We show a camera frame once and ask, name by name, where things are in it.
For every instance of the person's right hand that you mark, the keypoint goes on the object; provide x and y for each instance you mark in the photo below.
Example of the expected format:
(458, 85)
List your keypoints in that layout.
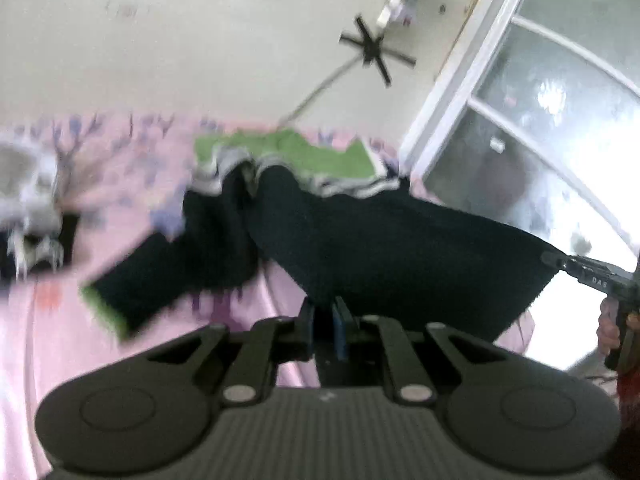
(609, 330)

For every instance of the pink floral bed sheet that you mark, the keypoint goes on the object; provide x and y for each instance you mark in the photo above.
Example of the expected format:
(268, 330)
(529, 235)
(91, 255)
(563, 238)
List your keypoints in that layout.
(125, 175)

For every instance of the black sweater with striped hem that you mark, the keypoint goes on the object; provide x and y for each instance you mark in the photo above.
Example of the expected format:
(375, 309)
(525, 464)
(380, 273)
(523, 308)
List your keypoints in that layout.
(390, 250)

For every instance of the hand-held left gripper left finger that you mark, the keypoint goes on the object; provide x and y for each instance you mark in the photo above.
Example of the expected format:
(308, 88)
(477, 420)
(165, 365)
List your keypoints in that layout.
(306, 330)

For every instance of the white crumpled cloth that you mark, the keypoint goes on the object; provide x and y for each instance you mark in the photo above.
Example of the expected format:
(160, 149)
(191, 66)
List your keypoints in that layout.
(30, 185)

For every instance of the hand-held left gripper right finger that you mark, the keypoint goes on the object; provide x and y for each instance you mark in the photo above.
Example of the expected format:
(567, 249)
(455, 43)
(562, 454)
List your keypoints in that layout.
(342, 332)

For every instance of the white framed window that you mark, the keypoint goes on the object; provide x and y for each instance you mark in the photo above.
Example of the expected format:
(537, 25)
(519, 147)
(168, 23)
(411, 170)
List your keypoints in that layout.
(540, 125)

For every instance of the red patterned clothing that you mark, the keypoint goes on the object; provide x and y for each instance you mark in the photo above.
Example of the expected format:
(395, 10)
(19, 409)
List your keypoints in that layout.
(629, 392)

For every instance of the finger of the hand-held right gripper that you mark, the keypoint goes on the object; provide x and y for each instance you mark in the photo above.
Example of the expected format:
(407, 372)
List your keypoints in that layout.
(557, 261)

